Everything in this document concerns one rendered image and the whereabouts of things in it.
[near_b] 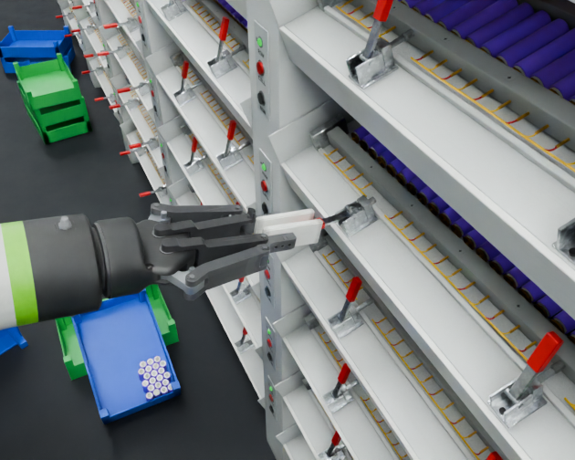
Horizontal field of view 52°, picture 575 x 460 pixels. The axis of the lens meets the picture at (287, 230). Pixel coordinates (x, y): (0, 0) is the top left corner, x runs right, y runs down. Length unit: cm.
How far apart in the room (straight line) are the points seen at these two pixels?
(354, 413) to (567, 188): 60
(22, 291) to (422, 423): 47
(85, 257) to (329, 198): 32
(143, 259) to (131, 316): 112
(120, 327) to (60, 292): 114
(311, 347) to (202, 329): 75
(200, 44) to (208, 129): 19
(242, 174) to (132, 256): 56
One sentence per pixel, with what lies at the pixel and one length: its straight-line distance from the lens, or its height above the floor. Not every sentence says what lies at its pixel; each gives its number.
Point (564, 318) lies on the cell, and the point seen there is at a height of 94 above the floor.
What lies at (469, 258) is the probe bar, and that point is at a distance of 61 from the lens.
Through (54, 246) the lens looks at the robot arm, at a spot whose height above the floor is 100.
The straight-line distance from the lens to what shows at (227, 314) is 158.
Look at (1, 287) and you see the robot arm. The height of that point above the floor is 99.
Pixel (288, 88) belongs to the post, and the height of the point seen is 99.
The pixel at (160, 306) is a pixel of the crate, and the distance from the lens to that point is 181.
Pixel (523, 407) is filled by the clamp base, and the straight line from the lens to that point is 54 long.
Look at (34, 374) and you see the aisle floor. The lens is 177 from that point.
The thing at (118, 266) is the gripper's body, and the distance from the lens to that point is 54.
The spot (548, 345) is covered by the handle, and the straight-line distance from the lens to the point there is 50.
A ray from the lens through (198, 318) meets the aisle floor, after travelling 176.
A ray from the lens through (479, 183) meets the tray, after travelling 46.
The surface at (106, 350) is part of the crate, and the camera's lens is 166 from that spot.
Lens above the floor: 134
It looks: 41 degrees down
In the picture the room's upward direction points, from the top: straight up
